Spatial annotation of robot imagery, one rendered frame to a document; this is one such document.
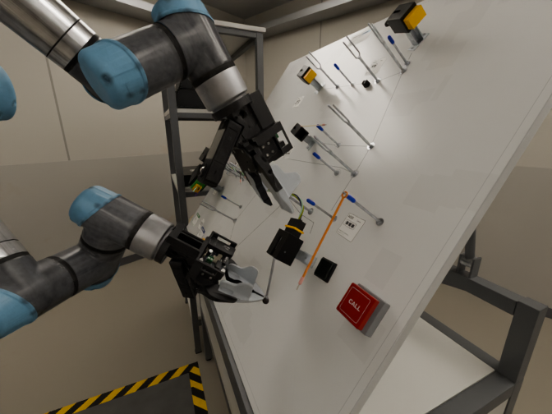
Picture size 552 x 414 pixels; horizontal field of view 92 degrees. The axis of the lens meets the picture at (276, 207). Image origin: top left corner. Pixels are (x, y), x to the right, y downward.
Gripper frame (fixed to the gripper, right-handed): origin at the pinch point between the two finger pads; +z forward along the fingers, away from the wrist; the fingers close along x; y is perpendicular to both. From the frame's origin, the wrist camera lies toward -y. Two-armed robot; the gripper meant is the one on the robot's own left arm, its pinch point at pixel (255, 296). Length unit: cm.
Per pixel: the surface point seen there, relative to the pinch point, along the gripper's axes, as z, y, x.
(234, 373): 5.3, -16.1, -8.8
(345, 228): 8.7, 16.5, 12.1
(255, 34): -44, 11, 124
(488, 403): 56, 5, -1
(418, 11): 1, 51, 46
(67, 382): -41, -164, 0
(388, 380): 39.1, -5.9, -0.4
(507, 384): 62, 7, 4
